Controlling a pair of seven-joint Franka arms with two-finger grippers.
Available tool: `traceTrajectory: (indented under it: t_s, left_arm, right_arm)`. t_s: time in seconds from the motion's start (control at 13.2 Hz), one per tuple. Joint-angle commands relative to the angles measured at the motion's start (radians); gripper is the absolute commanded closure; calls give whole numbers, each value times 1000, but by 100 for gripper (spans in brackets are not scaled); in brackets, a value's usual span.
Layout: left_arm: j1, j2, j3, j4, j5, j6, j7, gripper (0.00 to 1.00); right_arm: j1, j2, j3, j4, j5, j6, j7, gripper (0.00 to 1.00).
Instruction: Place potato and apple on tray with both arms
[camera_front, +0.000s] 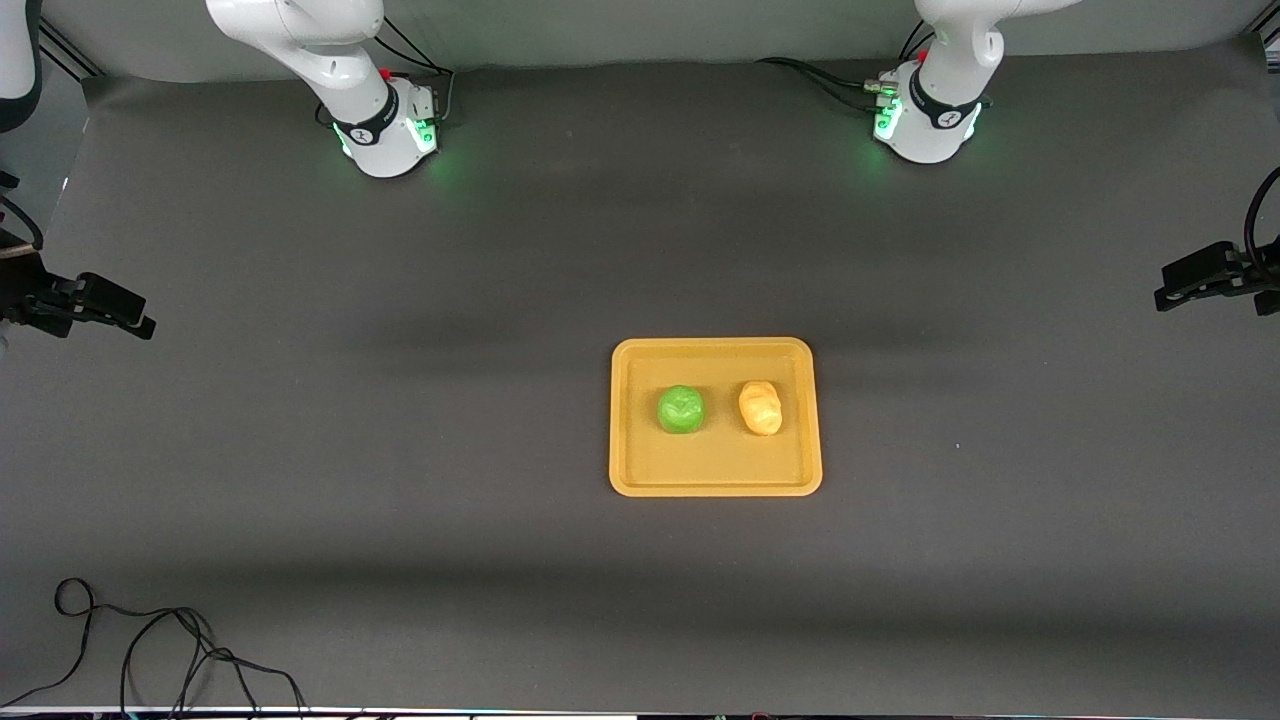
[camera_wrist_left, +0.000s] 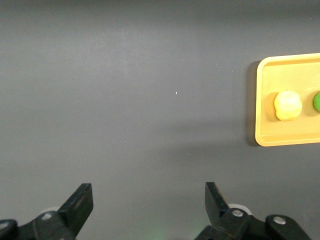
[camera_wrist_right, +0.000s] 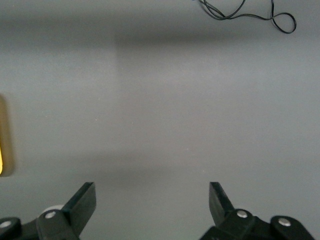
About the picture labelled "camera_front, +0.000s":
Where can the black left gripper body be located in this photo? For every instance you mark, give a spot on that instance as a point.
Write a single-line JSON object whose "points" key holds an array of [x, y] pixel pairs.
{"points": [[1262, 272]]}

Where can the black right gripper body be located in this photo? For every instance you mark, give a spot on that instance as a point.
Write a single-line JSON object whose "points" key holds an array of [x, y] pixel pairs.
{"points": [[30, 297]]}

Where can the yellow potato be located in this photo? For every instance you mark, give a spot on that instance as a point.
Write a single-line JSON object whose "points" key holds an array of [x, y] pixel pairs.
{"points": [[761, 407]]}

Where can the green apple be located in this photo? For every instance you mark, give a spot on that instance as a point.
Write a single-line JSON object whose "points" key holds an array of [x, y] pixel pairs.
{"points": [[680, 410]]}

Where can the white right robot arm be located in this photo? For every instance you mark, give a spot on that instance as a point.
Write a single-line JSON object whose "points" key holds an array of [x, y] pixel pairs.
{"points": [[330, 50]]}

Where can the yellow plastic tray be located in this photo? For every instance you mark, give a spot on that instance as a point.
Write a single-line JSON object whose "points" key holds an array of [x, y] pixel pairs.
{"points": [[715, 465]]}

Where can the dark grey table mat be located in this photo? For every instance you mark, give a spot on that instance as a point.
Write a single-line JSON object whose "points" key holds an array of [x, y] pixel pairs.
{"points": [[640, 250]]}

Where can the aluminium frame rail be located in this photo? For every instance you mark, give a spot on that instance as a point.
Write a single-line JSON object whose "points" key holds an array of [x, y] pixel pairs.
{"points": [[1262, 38], [75, 58]]}

